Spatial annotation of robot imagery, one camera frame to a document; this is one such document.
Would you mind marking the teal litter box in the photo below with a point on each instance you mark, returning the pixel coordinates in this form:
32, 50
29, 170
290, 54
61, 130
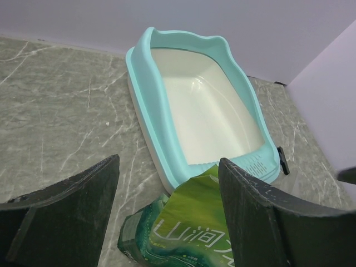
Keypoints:
195, 106

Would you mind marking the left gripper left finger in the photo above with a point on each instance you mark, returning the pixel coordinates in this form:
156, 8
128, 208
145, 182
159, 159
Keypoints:
63, 224

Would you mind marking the green litter bag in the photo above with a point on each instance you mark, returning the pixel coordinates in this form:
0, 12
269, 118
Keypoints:
187, 228

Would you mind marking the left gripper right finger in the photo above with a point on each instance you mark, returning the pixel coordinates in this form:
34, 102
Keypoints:
269, 227

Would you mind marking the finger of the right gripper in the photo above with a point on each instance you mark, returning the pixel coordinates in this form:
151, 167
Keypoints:
347, 175

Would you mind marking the small black clip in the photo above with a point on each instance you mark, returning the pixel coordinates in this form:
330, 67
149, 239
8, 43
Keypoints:
283, 161

